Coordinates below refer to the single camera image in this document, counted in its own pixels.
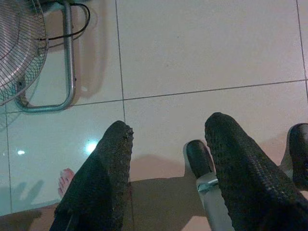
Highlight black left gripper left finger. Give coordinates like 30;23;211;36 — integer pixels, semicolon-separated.
49;120;134;231

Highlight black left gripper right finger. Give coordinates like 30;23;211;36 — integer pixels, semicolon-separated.
204;112;308;231

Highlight person's bare foot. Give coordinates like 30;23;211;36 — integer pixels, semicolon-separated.
57;167;76;197

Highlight robot left leg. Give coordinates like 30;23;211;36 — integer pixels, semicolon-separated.
183;139;235;231

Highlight metal floor fan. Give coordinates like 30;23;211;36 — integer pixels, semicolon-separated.
0;0;76;114

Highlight black fan cable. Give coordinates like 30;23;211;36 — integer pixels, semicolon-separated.
36;3;91;42

